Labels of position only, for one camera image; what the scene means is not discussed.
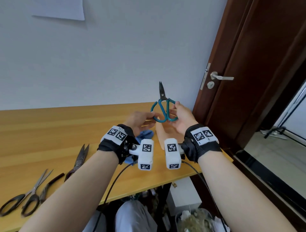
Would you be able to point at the person's right hand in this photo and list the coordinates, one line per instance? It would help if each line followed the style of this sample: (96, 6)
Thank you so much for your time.
(185, 119)

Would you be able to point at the person's left hand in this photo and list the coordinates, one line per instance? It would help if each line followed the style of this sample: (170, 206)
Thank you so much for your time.
(137, 120)

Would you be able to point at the person's left thumb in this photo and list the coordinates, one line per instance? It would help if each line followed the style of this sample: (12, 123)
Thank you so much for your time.
(151, 115)

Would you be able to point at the person's right thumb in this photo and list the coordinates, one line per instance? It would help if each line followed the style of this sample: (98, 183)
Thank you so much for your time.
(173, 112)

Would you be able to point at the person's left forearm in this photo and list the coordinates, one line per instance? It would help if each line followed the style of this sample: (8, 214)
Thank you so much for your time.
(79, 191)

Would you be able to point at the person's right forearm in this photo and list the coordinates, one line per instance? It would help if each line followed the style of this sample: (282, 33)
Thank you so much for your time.
(239, 193)

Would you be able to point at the blue cloth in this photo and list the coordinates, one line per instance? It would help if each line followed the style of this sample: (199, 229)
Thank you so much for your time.
(145, 135)

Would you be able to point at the beige skin practice pad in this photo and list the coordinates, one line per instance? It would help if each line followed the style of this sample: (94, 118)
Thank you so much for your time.
(168, 133)

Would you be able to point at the silver lock cylinder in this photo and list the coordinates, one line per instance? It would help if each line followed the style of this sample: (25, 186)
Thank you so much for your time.
(210, 85)

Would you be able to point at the silver door latch plate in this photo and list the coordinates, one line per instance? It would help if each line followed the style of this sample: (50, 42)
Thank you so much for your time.
(205, 76)

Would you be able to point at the white box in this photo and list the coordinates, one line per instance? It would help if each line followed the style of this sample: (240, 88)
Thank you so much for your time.
(183, 196)

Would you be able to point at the dark rusty tailor scissors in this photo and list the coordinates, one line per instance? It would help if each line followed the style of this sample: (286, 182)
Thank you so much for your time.
(79, 160)

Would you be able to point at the brown wooden door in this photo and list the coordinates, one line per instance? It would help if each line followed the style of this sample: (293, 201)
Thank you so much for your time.
(243, 59)

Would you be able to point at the black table leg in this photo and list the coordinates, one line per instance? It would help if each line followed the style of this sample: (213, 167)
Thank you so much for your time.
(161, 203)

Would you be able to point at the clear bag of scraps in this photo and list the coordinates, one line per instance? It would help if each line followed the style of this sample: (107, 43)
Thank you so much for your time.
(194, 221)

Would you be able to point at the small black scissors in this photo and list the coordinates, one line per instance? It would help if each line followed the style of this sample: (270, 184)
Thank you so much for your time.
(50, 185)

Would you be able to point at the white paper sheet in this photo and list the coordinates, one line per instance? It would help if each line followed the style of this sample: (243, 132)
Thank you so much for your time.
(59, 8)

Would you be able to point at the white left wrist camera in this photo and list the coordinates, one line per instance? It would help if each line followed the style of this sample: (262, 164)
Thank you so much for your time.
(145, 154)

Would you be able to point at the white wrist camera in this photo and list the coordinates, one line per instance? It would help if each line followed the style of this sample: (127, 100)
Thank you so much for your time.
(145, 154)
(172, 154)

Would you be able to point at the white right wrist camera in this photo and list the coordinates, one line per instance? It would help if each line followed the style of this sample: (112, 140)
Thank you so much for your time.
(172, 154)

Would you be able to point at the dark door frame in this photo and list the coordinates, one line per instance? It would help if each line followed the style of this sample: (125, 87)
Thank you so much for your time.
(282, 95)

